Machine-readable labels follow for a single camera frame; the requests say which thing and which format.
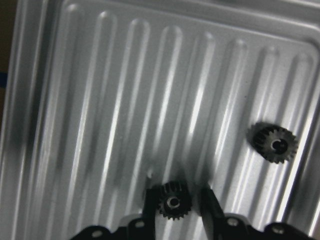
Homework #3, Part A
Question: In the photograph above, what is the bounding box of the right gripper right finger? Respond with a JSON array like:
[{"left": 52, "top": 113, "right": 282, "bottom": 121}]
[{"left": 200, "top": 184, "right": 225, "bottom": 240}]

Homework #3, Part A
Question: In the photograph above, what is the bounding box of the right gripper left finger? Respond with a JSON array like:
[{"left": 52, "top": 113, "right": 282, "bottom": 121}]
[{"left": 142, "top": 185, "right": 160, "bottom": 240}]

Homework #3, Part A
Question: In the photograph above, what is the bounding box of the black bearing gear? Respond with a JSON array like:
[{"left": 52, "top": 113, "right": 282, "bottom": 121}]
[
  {"left": 246, "top": 122, "right": 299, "bottom": 164},
  {"left": 157, "top": 181, "right": 192, "bottom": 221}
]

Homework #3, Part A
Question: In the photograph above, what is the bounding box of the silver ribbed metal tray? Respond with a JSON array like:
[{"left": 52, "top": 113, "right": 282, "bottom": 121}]
[{"left": 0, "top": 0, "right": 320, "bottom": 240}]

